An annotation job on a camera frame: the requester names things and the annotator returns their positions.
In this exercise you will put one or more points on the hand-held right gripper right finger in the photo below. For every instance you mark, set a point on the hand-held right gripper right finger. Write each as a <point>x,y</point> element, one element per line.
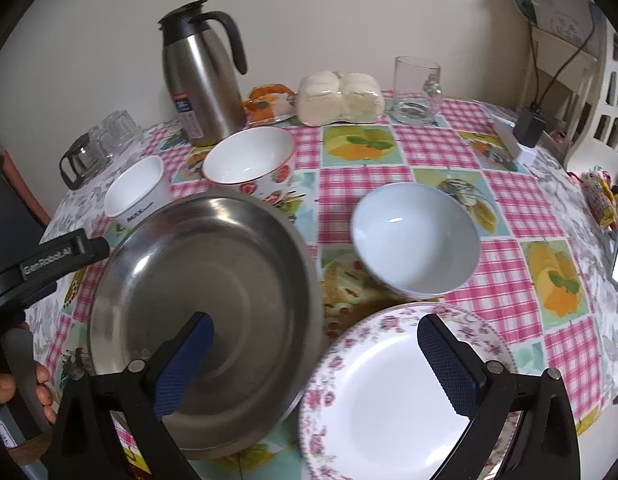
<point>449,365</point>

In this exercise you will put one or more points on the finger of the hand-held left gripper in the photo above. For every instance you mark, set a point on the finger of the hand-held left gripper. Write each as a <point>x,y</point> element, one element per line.
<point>64,260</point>

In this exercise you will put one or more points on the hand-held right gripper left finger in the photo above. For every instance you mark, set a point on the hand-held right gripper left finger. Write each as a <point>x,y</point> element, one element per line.
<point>184,365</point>

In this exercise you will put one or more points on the pink floral rim plate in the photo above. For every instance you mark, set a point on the pink floral rim plate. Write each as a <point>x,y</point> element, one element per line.
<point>389,400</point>

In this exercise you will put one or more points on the large steel bowl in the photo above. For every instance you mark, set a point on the large steel bowl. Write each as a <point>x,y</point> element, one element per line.
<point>229,285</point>

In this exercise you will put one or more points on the white strawberry print bowl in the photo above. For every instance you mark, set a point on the white strawberry print bowl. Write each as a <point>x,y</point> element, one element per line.
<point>249,160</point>

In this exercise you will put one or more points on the person's left hand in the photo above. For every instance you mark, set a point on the person's left hand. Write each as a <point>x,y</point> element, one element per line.
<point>41,376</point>

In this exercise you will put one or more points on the dark brown-edged furniture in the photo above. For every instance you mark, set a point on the dark brown-edged furniture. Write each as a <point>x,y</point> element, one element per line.
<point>14,210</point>

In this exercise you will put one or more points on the small white printed bowl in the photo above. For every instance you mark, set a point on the small white printed bowl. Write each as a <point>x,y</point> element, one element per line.
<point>134,190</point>

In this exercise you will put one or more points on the clear glass tumbler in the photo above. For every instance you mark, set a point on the clear glass tumbler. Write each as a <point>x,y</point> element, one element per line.
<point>120,127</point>

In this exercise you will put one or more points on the pink checked fruit tablecloth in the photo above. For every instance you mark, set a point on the pink checked fruit tablecloth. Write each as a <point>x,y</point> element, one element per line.
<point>504,200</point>

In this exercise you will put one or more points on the steel thermos jug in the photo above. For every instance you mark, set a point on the steel thermos jug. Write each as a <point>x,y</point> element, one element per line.
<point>204,85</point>

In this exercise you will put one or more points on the colourful wrapped packet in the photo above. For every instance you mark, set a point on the colourful wrapped packet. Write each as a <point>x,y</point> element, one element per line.
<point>601,200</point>

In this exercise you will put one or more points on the white power strip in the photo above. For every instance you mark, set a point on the white power strip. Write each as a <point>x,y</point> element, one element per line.
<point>509,146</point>

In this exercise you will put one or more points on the black power adapter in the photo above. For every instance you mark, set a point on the black power adapter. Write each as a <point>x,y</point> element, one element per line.
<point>529,127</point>

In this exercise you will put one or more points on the orange snack packet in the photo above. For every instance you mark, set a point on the orange snack packet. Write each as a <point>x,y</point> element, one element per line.
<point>264,105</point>

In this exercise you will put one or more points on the white lattice chair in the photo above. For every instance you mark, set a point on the white lattice chair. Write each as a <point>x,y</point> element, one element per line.
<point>589,150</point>

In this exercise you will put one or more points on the clear glass mug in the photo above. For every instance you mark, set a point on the clear glass mug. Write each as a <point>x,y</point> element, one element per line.
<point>414,85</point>

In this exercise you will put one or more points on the bag of white buns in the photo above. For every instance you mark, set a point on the bag of white buns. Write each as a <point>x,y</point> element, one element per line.
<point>339,97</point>

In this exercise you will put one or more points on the grey printed bag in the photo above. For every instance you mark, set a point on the grey printed bag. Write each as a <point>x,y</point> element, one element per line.
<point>564,15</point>

